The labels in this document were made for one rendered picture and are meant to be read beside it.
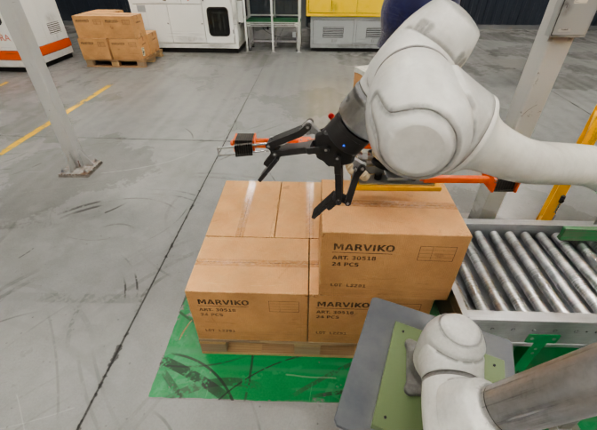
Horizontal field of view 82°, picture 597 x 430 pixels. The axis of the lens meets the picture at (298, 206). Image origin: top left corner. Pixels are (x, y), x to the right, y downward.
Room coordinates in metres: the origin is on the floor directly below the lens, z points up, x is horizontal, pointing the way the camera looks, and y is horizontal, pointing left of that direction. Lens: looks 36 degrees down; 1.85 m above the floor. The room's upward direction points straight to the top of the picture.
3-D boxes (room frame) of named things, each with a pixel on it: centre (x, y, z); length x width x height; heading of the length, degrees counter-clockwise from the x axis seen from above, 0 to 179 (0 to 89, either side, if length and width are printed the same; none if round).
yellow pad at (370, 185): (1.15, -0.38, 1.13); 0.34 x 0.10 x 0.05; 89
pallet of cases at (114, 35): (7.68, 3.64, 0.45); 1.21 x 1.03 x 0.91; 87
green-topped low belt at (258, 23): (8.83, 0.57, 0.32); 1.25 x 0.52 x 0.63; 87
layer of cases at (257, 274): (1.56, -0.07, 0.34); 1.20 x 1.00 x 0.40; 88
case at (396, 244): (1.24, -0.40, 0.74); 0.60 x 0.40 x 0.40; 87
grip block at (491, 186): (0.98, -0.68, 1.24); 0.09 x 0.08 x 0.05; 179
